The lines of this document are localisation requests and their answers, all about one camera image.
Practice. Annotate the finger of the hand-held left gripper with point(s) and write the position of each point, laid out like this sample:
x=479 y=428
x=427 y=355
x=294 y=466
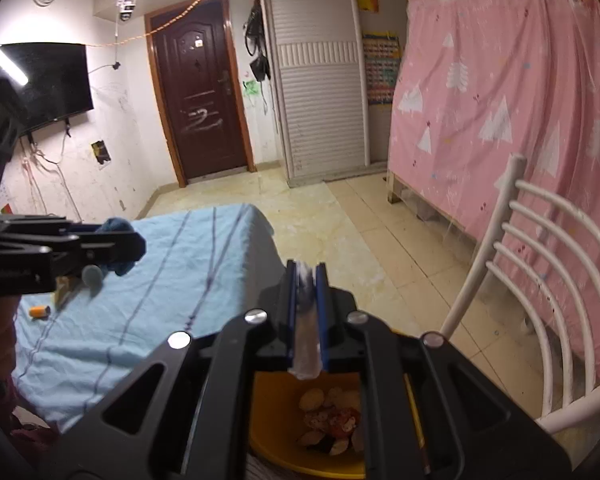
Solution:
x=110 y=252
x=77 y=230

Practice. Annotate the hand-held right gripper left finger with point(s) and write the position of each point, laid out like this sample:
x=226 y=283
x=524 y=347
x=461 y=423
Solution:
x=291 y=305

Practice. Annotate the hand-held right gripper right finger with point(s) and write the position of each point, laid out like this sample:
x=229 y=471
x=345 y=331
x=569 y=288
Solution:
x=322 y=310

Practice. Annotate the dark blue cloth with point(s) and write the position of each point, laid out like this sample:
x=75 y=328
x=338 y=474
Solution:
x=115 y=226

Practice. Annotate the clear plastic wrapper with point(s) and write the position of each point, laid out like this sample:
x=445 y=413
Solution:
x=306 y=340

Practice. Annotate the yellow plastic basin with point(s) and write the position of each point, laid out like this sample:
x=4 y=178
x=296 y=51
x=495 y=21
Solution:
x=275 y=410

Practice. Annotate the teal plastic cup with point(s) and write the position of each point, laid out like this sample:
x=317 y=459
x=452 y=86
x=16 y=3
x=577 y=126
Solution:
x=92 y=276

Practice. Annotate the small orange tube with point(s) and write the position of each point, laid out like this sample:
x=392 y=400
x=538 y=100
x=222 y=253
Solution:
x=39 y=311

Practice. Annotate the light blue bed sheet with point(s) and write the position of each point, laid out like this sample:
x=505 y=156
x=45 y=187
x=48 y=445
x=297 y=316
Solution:
x=155 y=285

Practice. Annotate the yellow paper packet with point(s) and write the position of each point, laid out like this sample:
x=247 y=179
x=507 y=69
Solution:
x=62 y=291

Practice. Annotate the small yellow black poster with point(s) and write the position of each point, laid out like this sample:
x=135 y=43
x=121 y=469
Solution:
x=101 y=152

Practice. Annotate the pile of beige shells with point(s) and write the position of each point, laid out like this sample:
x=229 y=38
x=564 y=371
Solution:
x=312 y=400

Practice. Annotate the red wrapper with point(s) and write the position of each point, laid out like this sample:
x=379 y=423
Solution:
x=342 y=417

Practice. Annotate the dark brown door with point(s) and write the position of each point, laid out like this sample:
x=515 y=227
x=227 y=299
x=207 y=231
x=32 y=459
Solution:
x=200 y=90

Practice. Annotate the white louvred wardrobe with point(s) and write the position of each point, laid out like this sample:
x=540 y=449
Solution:
x=320 y=85

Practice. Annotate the white metal chair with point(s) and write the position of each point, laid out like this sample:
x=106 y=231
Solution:
x=545 y=260

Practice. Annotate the black hanging bag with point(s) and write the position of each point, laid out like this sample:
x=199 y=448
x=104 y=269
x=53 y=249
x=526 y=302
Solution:
x=260 y=67
x=254 y=25

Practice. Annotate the colourful chart poster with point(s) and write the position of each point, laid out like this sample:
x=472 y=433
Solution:
x=380 y=70

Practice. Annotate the pink printed curtain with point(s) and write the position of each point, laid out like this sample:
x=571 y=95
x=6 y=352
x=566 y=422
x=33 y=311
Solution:
x=505 y=110

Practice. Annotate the black wall television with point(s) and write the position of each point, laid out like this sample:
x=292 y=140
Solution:
x=45 y=82

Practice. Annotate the small black wall device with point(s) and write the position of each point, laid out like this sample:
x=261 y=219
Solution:
x=116 y=65

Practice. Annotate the green wall sticker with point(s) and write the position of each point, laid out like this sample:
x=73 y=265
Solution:
x=250 y=87

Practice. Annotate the white security camera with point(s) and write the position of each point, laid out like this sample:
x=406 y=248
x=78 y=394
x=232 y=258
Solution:
x=126 y=7

